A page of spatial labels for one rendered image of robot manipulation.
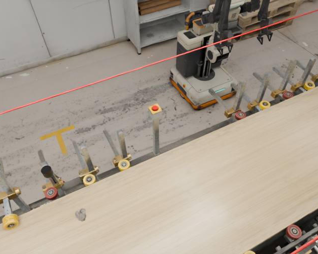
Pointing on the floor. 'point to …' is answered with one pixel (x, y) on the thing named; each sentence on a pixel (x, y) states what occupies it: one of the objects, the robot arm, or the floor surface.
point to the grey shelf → (154, 23)
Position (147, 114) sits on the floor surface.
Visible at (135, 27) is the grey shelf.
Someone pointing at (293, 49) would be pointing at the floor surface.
